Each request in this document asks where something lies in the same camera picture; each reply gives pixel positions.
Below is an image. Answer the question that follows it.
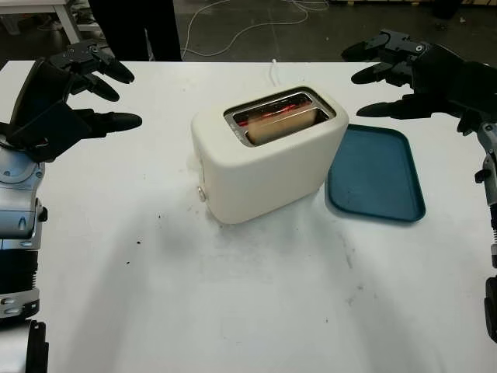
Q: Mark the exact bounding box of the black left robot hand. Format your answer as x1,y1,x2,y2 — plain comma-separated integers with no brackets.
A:
8,40,144,139

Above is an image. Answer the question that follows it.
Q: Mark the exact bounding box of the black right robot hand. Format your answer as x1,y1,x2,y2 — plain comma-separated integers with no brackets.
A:
340,29,487,138

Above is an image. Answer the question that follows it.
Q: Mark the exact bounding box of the toast slice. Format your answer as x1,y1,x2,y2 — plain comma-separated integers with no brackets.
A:
248,107,316,144

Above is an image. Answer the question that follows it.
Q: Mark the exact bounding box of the person in black trousers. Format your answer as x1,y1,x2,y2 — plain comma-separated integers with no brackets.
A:
88,0,183,62

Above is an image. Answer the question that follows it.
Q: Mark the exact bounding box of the cream two-slot toaster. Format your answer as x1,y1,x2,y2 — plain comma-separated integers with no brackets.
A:
189,85,349,225

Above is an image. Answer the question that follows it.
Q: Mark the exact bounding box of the black bulky object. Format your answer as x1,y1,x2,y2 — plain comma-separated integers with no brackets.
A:
429,0,460,20

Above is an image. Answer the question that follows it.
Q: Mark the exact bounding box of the blue plastic tray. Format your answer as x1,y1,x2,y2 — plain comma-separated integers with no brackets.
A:
324,124,426,223

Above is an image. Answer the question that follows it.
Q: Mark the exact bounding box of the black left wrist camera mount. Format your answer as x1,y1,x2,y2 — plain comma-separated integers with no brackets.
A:
7,101,93,163

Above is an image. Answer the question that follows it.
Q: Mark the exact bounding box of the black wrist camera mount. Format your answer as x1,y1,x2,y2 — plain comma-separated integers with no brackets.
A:
439,61,497,120
7,101,93,163

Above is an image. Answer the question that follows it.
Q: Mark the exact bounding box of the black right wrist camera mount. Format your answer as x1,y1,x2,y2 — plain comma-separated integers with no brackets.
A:
439,61,497,120

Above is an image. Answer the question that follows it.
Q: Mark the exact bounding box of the white toaster power cord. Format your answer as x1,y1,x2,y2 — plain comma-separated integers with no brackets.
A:
267,58,281,87

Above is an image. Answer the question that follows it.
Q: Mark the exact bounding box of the white floor cable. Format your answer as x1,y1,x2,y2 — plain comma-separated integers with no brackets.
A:
182,0,310,58

